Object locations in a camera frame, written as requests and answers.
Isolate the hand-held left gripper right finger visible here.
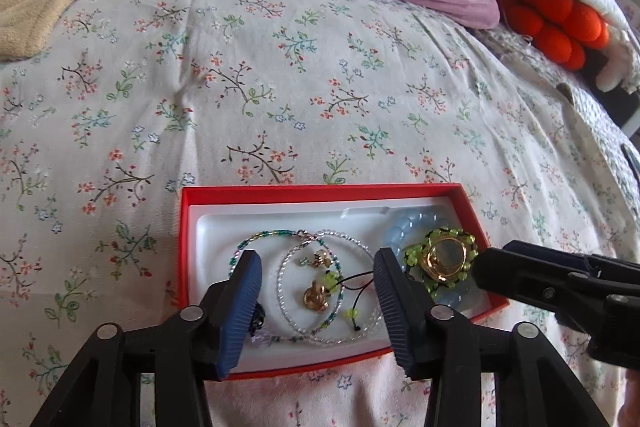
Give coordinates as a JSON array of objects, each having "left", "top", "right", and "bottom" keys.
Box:
[{"left": 372, "top": 247, "right": 611, "bottom": 427}]

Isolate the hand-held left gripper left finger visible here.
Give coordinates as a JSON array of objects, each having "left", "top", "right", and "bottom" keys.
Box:
[{"left": 30, "top": 249, "right": 263, "bottom": 427}]

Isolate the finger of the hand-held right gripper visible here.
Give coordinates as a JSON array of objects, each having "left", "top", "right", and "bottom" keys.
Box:
[{"left": 472, "top": 241, "right": 608, "bottom": 313}]

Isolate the large gold ring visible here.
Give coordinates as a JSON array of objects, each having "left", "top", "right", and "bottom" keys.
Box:
[{"left": 422, "top": 234, "right": 471, "bottom": 280}]

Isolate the yellow-green bead cord bracelet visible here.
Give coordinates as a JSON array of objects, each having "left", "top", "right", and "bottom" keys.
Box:
[{"left": 325, "top": 227, "right": 481, "bottom": 333}]

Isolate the clear bead bracelet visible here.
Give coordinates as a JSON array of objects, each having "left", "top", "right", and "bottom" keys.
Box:
[{"left": 275, "top": 229, "right": 383, "bottom": 349}]

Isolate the red jewelry box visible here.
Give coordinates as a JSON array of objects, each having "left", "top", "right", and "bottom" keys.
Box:
[{"left": 177, "top": 183, "right": 511, "bottom": 380}]

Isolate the grey patterned fabric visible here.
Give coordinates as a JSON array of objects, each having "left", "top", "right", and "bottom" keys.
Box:
[{"left": 475, "top": 27, "right": 640, "bottom": 208}]

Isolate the floral bedsheet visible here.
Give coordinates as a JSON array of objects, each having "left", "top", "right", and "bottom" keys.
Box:
[{"left": 0, "top": 0, "right": 640, "bottom": 427}]

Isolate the orange plush toy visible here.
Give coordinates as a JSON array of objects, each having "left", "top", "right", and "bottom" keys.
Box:
[{"left": 497, "top": 0, "right": 611, "bottom": 72}]

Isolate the blue bead bracelet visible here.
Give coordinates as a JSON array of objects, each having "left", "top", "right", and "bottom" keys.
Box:
[{"left": 382, "top": 207, "right": 476, "bottom": 303}]

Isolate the green beaded flower bracelet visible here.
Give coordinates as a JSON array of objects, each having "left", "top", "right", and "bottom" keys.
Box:
[{"left": 227, "top": 229, "right": 351, "bottom": 343}]

